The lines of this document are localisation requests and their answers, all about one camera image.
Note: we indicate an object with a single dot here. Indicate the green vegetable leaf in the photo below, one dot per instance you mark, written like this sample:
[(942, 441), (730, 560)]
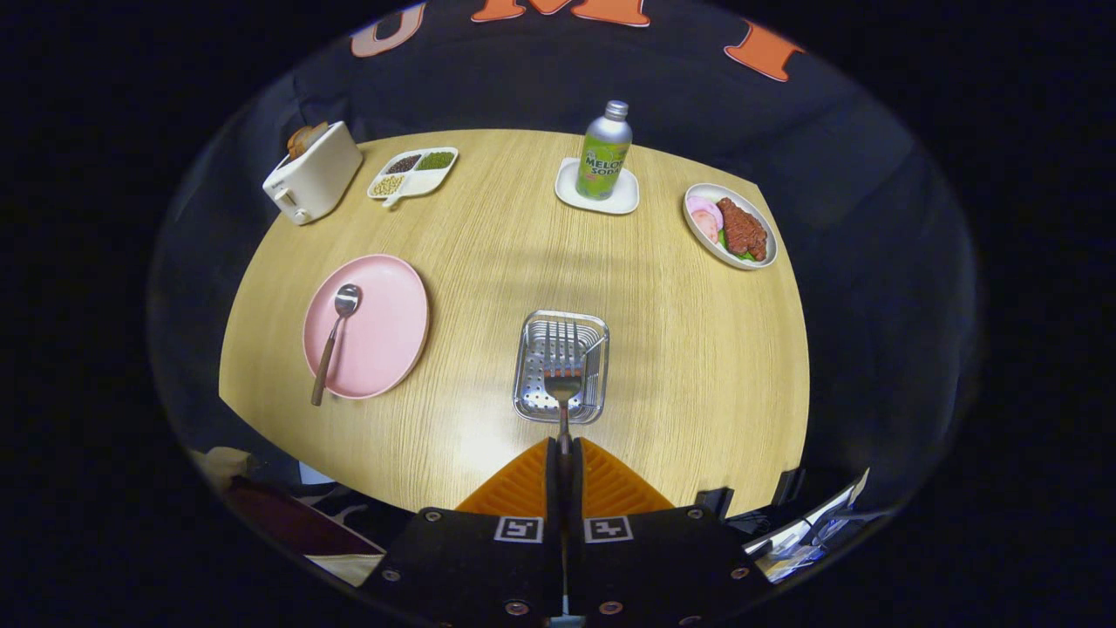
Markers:
[(739, 255)]

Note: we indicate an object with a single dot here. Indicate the pile of dark beans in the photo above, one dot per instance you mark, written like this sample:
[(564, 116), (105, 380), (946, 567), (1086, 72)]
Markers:
[(403, 164)]

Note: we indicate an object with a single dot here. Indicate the white divided snack dish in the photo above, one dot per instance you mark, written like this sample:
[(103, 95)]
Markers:
[(427, 183)]

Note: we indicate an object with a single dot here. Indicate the pink round plate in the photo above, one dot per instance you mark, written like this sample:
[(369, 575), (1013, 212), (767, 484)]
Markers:
[(384, 331)]

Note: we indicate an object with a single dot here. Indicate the red-brown meat piece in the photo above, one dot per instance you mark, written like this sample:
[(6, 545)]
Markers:
[(743, 228)]

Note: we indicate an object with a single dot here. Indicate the white bowl with food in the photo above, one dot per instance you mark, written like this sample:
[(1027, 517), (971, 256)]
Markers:
[(697, 235)]

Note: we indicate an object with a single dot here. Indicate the green soda bottle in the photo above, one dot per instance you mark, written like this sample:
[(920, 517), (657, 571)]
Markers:
[(603, 157)]

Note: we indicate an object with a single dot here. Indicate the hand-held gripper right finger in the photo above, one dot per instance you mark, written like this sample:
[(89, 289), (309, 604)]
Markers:
[(576, 488)]

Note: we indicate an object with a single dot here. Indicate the pile of yellow soybeans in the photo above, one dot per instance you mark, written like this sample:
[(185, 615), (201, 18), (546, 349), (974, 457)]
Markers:
[(389, 185)]

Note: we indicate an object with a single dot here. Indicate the brown toast slice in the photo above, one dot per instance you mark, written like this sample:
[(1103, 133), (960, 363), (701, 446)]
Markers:
[(298, 144), (316, 133)]

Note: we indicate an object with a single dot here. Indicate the pink ham slices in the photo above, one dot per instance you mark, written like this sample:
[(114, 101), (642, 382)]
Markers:
[(704, 218)]

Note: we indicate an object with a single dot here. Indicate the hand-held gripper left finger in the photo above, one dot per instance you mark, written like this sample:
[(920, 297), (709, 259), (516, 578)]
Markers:
[(553, 488)]

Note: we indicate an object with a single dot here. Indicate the pale cloth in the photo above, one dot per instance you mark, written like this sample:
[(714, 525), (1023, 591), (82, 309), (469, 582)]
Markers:
[(222, 464)]

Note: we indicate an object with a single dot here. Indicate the pile of green beans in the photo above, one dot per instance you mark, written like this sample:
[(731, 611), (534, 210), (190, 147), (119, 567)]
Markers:
[(436, 160)]

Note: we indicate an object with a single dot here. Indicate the white toaster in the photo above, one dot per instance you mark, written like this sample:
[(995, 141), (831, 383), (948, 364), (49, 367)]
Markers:
[(318, 174)]

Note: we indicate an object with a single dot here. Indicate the dark red cloth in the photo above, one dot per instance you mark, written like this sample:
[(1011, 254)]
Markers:
[(296, 523)]

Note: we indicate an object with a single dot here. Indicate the black backdrop cloth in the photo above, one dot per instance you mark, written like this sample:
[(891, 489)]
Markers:
[(697, 105)]

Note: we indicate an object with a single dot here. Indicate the white square coaster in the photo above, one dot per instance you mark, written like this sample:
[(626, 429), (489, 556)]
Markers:
[(623, 202)]

